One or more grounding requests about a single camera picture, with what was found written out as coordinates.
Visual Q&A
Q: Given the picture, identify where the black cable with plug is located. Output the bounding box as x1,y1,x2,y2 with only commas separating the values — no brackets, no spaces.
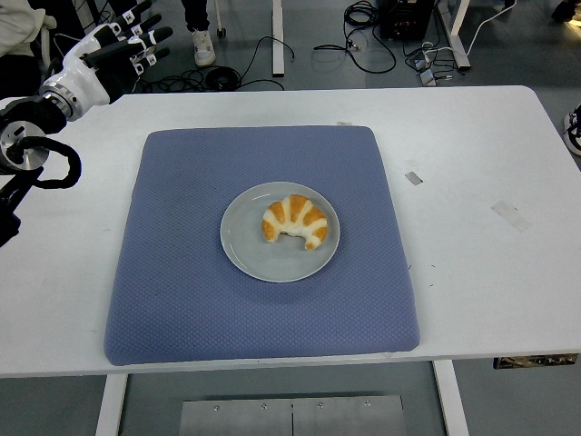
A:
239,35,299,91

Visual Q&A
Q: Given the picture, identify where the croissant bread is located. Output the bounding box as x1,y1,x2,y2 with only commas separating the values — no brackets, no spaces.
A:
261,193,330,252

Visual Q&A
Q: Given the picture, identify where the person in light top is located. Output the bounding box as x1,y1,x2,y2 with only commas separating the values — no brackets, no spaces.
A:
0,0,58,99

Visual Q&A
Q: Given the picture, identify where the white pole with caster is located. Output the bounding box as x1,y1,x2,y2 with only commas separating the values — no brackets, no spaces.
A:
212,0,228,38

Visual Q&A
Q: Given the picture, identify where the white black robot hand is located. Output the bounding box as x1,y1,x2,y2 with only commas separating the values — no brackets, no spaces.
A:
47,0,175,106

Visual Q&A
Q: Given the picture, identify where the grey round plate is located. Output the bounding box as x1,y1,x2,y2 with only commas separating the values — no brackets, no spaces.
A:
220,181,341,283

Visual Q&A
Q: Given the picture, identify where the coiled black cable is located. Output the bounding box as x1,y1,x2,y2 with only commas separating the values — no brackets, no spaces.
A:
205,64,242,91

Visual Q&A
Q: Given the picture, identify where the blue quilted mat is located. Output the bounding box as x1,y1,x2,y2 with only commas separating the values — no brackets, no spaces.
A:
102,124,420,368

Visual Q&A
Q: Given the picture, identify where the black equipment box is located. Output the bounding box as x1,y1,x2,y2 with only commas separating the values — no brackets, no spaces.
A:
379,0,431,40

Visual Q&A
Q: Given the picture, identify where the long looped black cable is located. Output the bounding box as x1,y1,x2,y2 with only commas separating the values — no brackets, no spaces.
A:
313,0,399,74

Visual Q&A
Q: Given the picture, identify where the white desk leg with foot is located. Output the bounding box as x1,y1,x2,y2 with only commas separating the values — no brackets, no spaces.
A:
435,0,474,71

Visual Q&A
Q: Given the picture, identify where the person with white sneakers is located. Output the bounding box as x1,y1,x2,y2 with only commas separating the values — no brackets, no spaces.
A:
180,0,218,69

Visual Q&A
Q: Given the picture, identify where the white cable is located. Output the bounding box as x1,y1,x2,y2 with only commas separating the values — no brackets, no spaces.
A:
466,0,519,54

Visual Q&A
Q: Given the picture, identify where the long grey tape piece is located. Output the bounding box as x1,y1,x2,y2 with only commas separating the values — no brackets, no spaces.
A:
491,200,533,233

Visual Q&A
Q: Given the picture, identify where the metal control box under table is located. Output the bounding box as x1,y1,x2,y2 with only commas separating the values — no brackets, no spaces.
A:
493,352,578,370

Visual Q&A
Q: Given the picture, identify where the white table leg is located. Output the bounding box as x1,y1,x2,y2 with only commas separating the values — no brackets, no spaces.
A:
94,373,129,436
431,360,470,436

